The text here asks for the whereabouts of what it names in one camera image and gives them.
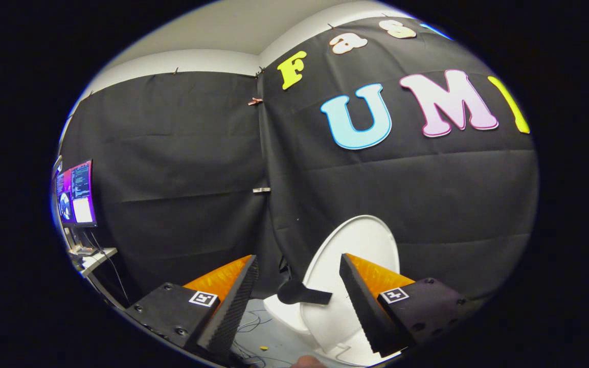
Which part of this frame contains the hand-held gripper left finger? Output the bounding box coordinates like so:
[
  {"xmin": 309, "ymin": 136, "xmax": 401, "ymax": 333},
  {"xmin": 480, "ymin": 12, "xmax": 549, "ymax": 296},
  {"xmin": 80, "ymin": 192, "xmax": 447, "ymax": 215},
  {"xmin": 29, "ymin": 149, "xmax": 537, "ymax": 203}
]
[{"xmin": 125, "ymin": 255, "xmax": 259, "ymax": 357}]

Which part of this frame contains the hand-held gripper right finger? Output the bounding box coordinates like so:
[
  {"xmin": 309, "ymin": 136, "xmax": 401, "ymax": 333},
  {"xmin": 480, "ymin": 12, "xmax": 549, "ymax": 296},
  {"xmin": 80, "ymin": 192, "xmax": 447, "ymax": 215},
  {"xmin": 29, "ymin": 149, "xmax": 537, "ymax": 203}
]
[{"xmin": 339, "ymin": 253, "xmax": 475, "ymax": 358}]

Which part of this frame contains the black lid lifter handle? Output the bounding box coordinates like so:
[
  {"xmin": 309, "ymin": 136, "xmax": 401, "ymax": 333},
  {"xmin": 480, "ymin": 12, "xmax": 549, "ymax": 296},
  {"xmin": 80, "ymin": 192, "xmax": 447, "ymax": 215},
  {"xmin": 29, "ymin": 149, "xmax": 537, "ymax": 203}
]
[{"xmin": 277, "ymin": 279, "xmax": 333, "ymax": 306}]

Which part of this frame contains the white toilet lid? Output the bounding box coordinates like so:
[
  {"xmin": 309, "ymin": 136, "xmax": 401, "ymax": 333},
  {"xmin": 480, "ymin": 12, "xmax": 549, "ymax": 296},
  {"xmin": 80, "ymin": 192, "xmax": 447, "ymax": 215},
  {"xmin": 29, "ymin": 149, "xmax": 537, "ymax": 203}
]
[{"xmin": 301, "ymin": 215, "xmax": 401, "ymax": 353}]

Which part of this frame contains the white desk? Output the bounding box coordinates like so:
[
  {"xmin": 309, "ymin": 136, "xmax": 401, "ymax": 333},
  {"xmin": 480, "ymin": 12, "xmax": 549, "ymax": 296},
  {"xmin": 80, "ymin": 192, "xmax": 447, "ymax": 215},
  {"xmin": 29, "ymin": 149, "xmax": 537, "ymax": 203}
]
[{"xmin": 69, "ymin": 247, "xmax": 119, "ymax": 279}]

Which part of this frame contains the black backdrop cloth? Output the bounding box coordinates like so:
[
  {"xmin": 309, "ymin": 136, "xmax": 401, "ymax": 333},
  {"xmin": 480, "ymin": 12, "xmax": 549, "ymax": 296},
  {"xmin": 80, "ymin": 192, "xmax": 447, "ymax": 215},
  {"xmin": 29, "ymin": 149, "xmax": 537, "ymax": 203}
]
[{"xmin": 58, "ymin": 15, "xmax": 539, "ymax": 308}]

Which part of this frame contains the computer monitor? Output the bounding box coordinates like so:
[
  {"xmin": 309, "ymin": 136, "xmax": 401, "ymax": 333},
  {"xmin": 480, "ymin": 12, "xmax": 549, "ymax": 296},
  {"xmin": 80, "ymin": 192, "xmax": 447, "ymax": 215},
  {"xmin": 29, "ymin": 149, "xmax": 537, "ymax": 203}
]
[{"xmin": 54, "ymin": 159, "xmax": 98, "ymax": 228}]

